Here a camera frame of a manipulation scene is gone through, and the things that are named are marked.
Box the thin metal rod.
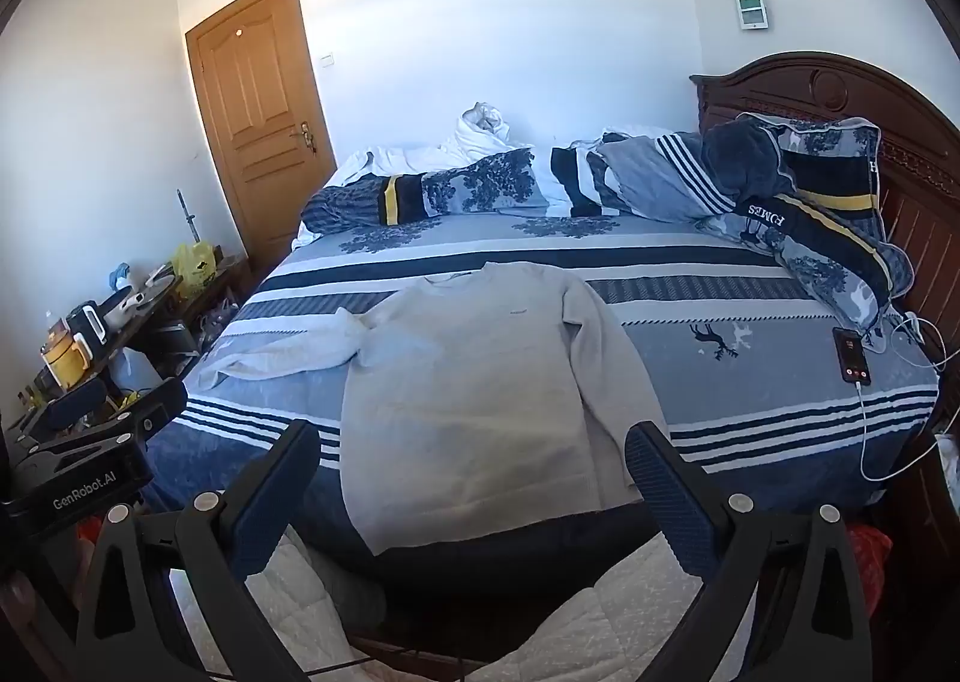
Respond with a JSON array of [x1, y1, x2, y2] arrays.
[[177, 189, 202, 244]]

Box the bed with blue striped sheet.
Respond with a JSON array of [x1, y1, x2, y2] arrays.
[[142, 209, 942, 578]]

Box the rolled blue patterned quilt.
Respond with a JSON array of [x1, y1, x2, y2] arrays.
[[300, 148, 554, 234]]

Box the white charging cable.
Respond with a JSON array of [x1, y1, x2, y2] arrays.
[[855, 310, 953, 483]]

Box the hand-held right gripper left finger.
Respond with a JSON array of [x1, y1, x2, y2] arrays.
[[75, 419, 323, 682]]

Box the black smartphone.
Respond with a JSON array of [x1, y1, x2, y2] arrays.
[[832, 326, 875, 387]]

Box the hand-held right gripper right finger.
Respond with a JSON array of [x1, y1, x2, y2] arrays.
[[625, 421, 875, 682]]

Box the dark wooden headboard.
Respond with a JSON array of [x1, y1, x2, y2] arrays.
[[690, 50, 960, 368]]

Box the white crumpled cloth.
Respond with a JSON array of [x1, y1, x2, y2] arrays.
[[334, 101, 537, 186]]

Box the dark blue fleece cloth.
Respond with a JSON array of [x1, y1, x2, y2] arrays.
[[701, 119, 797, 203]]

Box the beige knit sweater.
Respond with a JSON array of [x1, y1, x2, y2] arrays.
[[196, 260, 672, 555]]

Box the wooden side table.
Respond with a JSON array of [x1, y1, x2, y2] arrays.
[[15, 254, 252, 428]]

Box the brown wooden door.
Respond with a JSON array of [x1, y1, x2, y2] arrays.
[[184, 0, 338, 272]]

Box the yellow pot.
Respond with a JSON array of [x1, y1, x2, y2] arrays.
[[41, 328, 82, 389]]

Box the blue patterned pillow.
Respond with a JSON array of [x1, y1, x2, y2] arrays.
[[696, 113, 914, 330]]

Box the white kettle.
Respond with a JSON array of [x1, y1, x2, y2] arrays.
[[101, 277, 175, 332]]

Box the red trash bin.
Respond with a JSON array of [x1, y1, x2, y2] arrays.
[[846, 523, 895, 619]]

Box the black and white appliance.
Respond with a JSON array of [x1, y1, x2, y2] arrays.
[[66, 301, 110, 357]]

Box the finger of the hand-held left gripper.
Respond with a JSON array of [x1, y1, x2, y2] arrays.
[[105, 377, 189, 444], [26, 376, 110, 437]]

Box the yellow plastic bag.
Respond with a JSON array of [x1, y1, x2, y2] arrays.
[[172, 241, 220, 300]]

